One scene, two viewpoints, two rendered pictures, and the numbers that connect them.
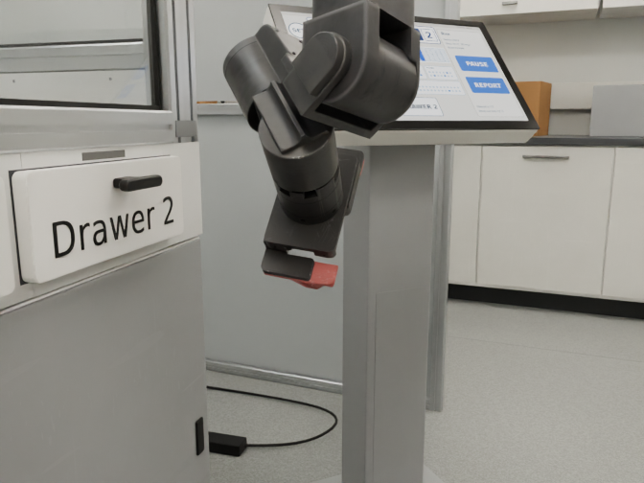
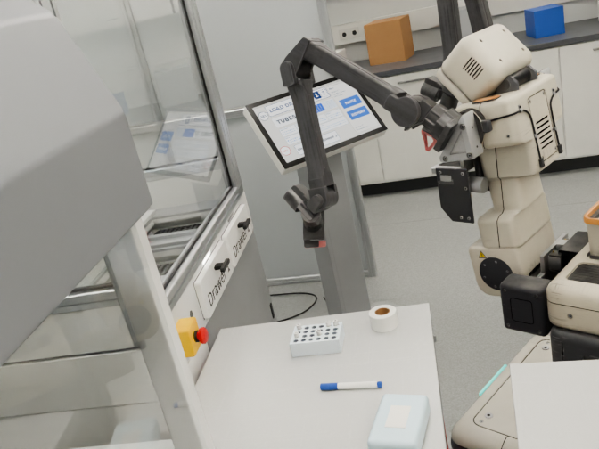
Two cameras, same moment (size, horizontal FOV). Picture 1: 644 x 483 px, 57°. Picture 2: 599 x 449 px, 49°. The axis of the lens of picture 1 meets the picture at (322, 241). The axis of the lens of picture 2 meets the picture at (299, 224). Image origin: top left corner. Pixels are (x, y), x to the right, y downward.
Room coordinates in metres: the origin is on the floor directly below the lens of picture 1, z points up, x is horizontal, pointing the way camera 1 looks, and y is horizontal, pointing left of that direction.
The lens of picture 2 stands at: (-1.35, 0.20, 1.62)
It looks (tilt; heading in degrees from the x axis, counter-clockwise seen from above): 20 degrees down; 355
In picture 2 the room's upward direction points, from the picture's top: 13 degrees counter-clockwise
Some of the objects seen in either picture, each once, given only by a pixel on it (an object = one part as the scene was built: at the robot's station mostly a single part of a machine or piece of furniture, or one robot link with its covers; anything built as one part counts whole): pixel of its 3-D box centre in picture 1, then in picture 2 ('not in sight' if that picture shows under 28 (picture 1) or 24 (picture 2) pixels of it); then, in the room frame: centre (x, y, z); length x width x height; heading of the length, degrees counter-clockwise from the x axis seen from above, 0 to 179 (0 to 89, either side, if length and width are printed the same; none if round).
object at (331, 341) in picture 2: not in sight; (317, 338); (0.07, 0.11, 0.78); 0.12 x 0.08 x 0.04; 72
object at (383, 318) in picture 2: not in sight; (383, 318); (0.09, -0.07, 0.78); 0.07 x 0.07 x 0.04
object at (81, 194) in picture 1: (115, 208); (237, 234); (0.70, 0.25, 0.87); 0.29 x 0.02 x 0.11; 164
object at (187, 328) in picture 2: not in sight; (188, 337); (0.08, 0.41, 0.88); 0.07 x 0.05 x 0.07; 164
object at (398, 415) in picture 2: not in sight; (399, 425); (-0.33, 0.02, 0.78); 0.15 x 0.10 x 0.04; 152
